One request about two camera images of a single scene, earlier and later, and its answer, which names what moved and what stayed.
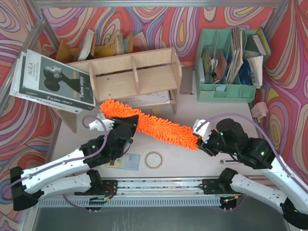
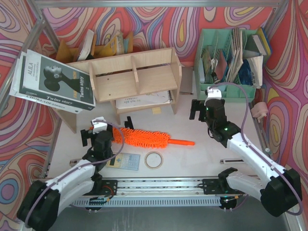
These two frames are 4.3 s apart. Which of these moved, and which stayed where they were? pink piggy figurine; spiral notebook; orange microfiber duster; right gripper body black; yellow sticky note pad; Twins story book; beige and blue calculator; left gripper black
Moved: right gripper body black; orange microfiber duster; left gripper black
Stayed: yellow sticky note pad; Twins story book; beige and blue calculator; pink piggy figurine; spiral notebook
